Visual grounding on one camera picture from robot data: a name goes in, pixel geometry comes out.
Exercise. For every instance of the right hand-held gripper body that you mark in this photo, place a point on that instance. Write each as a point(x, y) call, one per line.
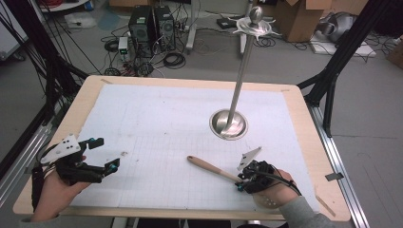
point(259, 180)

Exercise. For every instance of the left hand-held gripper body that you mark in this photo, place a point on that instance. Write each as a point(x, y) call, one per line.
point(79, 172)

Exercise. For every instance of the beige slotted spoon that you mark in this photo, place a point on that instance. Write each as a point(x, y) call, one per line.
point(209, 167)

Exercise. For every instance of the person's right hand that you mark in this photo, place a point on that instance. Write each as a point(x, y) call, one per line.
point(285, 188)

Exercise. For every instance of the person's left hand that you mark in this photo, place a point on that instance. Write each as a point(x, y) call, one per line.
point(55, 196)

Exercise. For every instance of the white grid mat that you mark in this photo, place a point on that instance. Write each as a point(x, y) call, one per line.
point(158, 110)

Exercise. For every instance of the tan tape strip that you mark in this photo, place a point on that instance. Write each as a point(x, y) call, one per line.
point(325, 205)

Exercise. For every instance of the black tape piece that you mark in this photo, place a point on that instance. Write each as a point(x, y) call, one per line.
point(334, 176)

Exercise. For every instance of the metal utensil stand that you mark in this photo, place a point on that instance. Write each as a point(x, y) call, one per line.
point(240, 79)

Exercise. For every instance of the small silver box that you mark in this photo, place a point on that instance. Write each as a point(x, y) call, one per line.
point(123, 47)

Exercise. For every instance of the black computer tower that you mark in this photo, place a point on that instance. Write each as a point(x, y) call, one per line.
point(141, 31)
point(164, 28)

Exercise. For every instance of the white plastic bag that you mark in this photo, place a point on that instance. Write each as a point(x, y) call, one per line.
point(80, 20)

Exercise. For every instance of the white stand leg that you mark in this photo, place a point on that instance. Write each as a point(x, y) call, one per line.
point(191, 34)

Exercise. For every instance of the flat black box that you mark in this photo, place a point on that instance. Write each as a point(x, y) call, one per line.
point(225, 22)

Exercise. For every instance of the white flat board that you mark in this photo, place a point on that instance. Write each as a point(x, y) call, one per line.
point(358, 50)

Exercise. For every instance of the large cardboard box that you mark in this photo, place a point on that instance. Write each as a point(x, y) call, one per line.
point(297, 22)

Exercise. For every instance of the grey plastic device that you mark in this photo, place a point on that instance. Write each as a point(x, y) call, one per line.
point(340, 27)

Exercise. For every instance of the aluminium rail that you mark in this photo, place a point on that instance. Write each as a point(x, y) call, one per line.
point(342, 177)
point(19, 171)

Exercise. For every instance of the black frame stand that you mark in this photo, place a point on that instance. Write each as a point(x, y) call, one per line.
point(342, 50)
point(47, 63)

